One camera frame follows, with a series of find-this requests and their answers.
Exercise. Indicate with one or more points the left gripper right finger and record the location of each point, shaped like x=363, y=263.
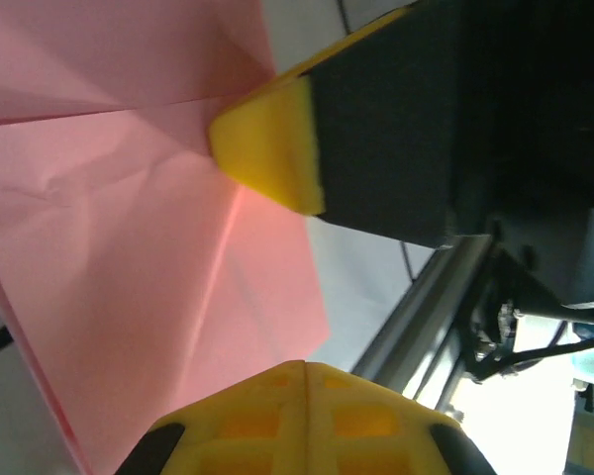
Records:
x=376, y=435

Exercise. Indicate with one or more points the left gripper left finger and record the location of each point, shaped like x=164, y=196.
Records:
x=237, y=435

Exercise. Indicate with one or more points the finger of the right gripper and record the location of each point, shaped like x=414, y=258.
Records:
x=376, y=123

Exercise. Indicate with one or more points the aluminium table frame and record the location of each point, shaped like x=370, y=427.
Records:
x=425, y=297

